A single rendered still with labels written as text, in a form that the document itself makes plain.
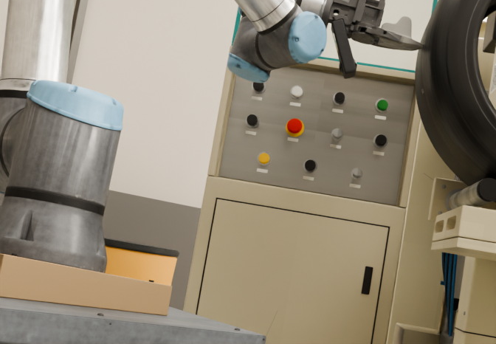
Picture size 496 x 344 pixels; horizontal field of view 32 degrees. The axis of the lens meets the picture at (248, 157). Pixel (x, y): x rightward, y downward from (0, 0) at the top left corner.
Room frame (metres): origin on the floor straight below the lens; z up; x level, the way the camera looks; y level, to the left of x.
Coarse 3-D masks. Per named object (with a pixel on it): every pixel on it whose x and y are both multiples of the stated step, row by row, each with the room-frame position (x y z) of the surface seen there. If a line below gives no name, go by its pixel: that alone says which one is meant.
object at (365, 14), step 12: (336, 0) 1.70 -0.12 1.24; (348, 0) 1.69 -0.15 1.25; (360, 0) 1.67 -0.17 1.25; (372, 0) 1.68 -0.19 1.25; (384, 0) 1.67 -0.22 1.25; (324, 12) 1.68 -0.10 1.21; (336, 12) 1.72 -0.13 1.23; (348, 12) 1.70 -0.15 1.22; (360, 12) 1.67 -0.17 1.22; (372, 12) 1.68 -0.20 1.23; (348, 24) 1.69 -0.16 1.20; (360, 24) 1.67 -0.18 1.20; (372, 24) 1.68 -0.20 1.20; (348, 36) 1.71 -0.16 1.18; (360, 36) 1.70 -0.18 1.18; (372, 36) 1.68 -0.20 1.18
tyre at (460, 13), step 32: (448, 0) 1.60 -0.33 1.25; (480, 0) 1.57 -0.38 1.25; (448, 32) 1.58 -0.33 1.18; (416, 64) 1.78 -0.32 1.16; (448, 64) 1.58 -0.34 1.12; (416, 96) 1.79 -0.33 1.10; (448, 96) 1.59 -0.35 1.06; (480, 96) 1.56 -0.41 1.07; (448, 128) 1.61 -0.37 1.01; (480, 128) 1.57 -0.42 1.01; (448, 160) 1.75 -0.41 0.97; (480, 160) 1.59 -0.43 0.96
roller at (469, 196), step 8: (480, 184) 1.56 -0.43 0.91; (488, 184) 1.56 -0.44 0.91; (464, 192) 1.71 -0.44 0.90; (472, 192) 1.61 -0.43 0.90; (480, 192) 1.56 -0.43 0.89; (488, 192) 1.56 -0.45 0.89; (456, 200) 1.80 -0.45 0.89; (464, 200) 1.71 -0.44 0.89; (472, 200) 1.64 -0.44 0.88; (480, 200) 1.58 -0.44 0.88; (488, 200) 1.57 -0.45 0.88
